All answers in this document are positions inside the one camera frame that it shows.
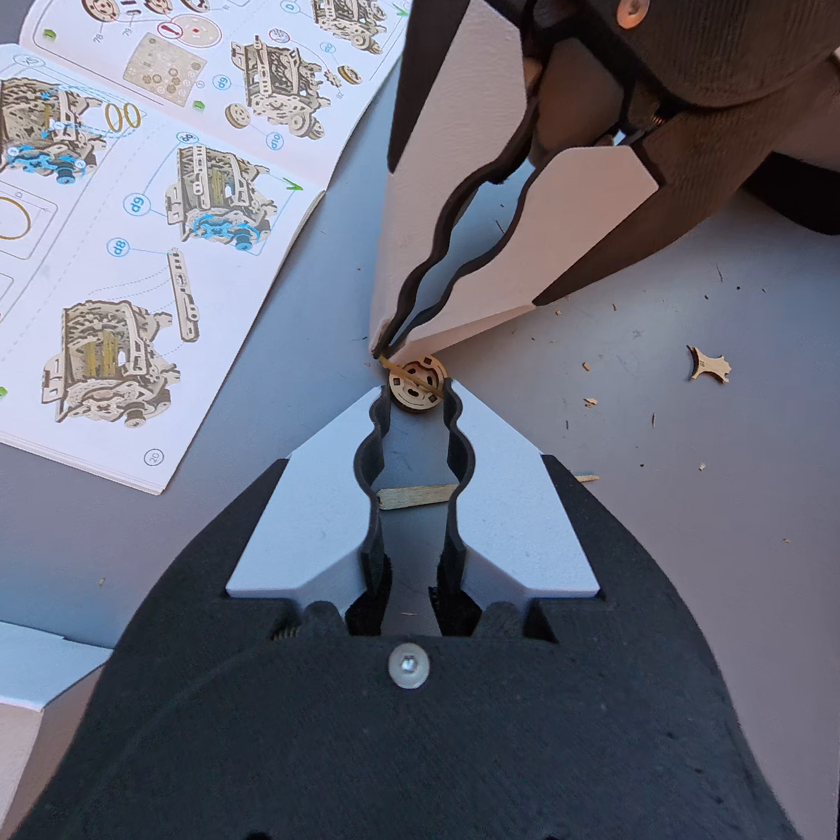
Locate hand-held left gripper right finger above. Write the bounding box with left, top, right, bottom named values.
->
left=443, top=379, right=601, bottom=611

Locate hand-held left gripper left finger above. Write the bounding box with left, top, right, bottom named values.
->
left=225, top=386, right=395, bottom=618

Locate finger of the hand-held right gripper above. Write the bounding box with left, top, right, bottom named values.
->
left=369, top=0, right=542, bottom=361
left=392, top=143, right=662, bottom=349

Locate small wooden wheel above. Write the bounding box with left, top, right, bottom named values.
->
left=387, top=356, right=449, bottom=416

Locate single tan rubber band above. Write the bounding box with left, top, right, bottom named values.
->
left=375, top=353, right=447, bottom=400

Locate white cardboard box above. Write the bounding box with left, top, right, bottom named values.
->
left=0, top=620, right=114, bottom=840

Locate person's right hand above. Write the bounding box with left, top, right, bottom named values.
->
left=528, top=39, right=624, bottom=168

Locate thin wooden stick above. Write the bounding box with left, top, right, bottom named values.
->
left=377, top=472, right=601, bottom=513

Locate star-shaped wooden scrap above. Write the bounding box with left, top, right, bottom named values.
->
left=687, top=346, right=732, bottom=383

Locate white instruction booklet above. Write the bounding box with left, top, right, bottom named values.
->
left=0, top=0, right=411, bottom=496

